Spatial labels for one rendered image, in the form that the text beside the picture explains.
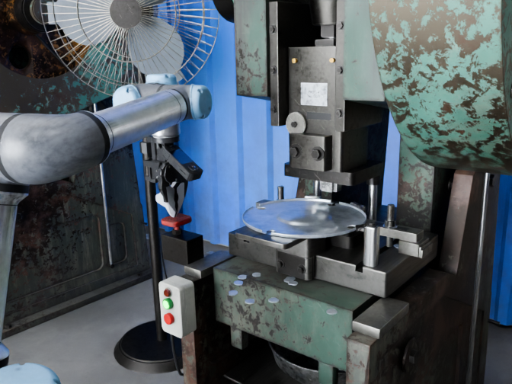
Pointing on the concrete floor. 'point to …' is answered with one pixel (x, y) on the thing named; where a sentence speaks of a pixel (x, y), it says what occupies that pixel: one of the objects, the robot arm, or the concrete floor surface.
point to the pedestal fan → (164, 57)
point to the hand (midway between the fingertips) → (175, 212)
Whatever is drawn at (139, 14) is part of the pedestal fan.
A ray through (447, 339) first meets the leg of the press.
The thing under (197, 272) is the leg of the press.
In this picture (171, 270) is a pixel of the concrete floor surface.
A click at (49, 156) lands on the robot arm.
